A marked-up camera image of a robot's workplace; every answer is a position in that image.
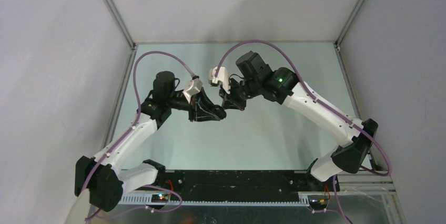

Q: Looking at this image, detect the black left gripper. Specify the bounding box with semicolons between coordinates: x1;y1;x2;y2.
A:
166;86;221;122

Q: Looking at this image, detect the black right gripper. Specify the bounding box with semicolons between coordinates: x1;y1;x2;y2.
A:
219;77;260;113

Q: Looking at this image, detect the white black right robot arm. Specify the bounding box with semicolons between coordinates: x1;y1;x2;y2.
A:
209;51;378;191

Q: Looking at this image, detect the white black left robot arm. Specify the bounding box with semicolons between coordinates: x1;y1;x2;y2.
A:
74;71;227;212

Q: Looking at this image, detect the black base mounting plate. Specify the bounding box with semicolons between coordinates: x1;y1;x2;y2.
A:
133;169;340;203

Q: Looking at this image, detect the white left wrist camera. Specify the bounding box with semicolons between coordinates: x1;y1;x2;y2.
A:
183;78;202;104

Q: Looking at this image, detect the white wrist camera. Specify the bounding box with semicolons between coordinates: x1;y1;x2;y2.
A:
183;78;202;104
208;67;230;94

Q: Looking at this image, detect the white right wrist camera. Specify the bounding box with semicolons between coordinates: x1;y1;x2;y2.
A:
208;67;230;94

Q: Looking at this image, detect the grey slotted cable duct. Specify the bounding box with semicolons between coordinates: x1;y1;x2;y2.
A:
118;193;309;207

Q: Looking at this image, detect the aluminium frame post left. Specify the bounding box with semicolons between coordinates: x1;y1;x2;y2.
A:
103;0;136;49

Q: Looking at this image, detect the aluminium frame post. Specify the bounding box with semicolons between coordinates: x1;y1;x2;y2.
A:
334;0;366;52
103;0;136;49

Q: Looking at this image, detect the aluminium frame post right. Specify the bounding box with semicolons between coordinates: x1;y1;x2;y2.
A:
334;0;366;52

